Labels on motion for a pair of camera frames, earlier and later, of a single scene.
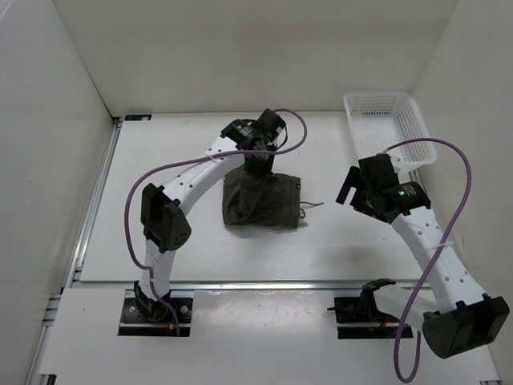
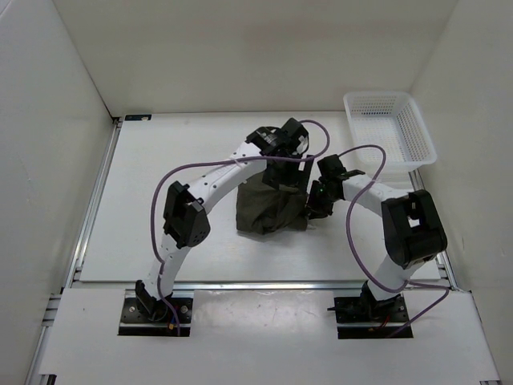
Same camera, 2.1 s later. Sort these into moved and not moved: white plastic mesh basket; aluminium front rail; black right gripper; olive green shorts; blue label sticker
Moved: black right gripper; olive green shorts
Not moved: blue label sticker; aluminium front rail; white plastic mesh basket
